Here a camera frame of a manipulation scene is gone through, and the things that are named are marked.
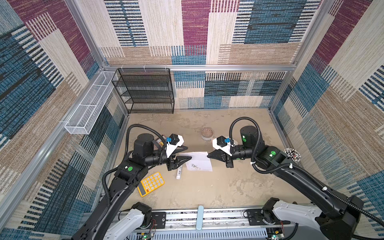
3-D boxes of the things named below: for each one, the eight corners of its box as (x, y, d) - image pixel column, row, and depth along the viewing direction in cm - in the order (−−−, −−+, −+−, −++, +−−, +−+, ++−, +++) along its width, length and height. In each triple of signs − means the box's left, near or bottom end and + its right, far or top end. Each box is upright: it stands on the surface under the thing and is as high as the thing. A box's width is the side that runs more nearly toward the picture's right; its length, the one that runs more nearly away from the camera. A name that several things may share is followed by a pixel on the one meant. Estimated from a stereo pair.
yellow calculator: (141, 197, 83) (140, 196, 81) (137, 184, 87) (135, 183, 85) (165, 183, 87) (165, 181, 86) (160, 172, 91) (159, 170, 90)
